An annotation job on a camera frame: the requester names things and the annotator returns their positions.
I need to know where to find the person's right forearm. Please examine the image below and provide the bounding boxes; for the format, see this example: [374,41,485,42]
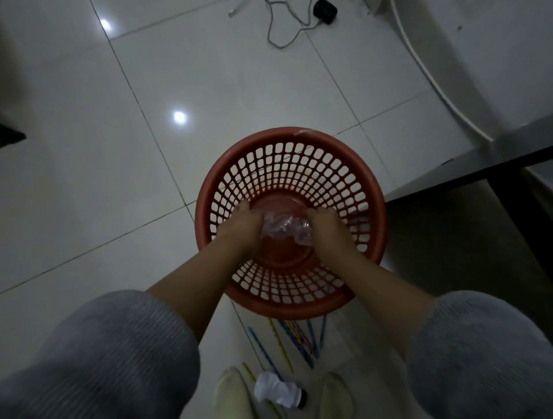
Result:
[319,247,438,360]

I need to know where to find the black charger plug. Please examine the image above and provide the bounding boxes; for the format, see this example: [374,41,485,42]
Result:
[313,0,338,26]

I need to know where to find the thin grey cable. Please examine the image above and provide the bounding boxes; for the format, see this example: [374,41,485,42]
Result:
[264,0,321,49]

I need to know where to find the thick white hose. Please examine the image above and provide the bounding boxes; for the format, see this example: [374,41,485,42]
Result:
[390,0,494,142]

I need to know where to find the grey knit right sleeve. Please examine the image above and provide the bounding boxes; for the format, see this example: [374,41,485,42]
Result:
[405,290,553,419]

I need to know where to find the red plastic mesh basket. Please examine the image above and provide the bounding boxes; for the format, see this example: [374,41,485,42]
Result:
[194,126,388,321]

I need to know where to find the grey knit sleeve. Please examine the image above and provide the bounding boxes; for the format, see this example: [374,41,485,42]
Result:
[405,290,553,419]
[0,290,202,419]

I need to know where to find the pale right shoe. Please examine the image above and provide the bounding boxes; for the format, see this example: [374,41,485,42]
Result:
[317,372,355,419]

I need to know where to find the black table frame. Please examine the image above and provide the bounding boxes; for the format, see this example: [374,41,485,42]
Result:
[384,146,553,282]

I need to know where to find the person's left forearm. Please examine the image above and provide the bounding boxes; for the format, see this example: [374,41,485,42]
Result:
[146,237,260,342]

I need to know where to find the pale shoe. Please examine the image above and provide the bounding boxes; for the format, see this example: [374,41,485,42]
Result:
[317,372,355,419]
[214,366,260,419]

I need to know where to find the grey knit left sleeve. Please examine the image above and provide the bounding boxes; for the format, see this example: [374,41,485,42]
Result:
[0,290,202,419]

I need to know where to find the pale left shoe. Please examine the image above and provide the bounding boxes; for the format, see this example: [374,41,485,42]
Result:
[214,366,260,419]

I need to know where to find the scattered thin coloured sticks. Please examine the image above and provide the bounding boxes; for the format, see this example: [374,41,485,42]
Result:
[240,315,328,419]

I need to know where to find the crumpled white paper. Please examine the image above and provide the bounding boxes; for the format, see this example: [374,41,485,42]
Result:
[253,372,302,409]

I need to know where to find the clear plastic bag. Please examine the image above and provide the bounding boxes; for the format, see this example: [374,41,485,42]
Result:
[260,210,314,247]

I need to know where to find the person's right hand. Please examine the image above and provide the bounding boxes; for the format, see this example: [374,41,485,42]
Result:
[304,207,358,260]

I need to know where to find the person's left hand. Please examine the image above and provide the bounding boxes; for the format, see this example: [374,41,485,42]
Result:
[215,199,265,254]

